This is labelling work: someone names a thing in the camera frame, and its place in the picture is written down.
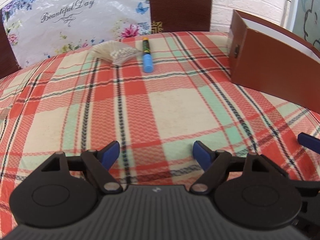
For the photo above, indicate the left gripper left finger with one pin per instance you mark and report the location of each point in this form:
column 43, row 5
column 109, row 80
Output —
column 64, row 190

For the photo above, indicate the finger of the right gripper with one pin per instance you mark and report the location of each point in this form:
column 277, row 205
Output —
column 309, row 142

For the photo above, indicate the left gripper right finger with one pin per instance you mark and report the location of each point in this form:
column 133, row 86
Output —
column 251, row 191

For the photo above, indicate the clear bag of beads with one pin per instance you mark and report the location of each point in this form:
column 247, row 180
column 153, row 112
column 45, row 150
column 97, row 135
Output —
column 114, row 52

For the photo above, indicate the blue marker pen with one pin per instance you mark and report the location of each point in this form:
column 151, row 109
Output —
column 147, row 58

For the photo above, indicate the plaid bed sheet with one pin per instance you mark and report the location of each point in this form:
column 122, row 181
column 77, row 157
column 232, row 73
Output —
column 73, row 102

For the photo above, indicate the brown open storage box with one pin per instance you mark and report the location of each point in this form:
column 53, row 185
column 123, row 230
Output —
column 268, row 58

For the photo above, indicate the grey door with drawing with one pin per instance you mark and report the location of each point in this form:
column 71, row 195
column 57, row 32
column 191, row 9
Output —
column 306, row 23

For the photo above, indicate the floral white pillow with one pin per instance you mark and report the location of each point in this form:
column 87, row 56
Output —
column 40, row 29

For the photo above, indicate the white door frame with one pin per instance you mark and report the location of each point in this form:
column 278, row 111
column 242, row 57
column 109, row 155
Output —
column 289, row 14

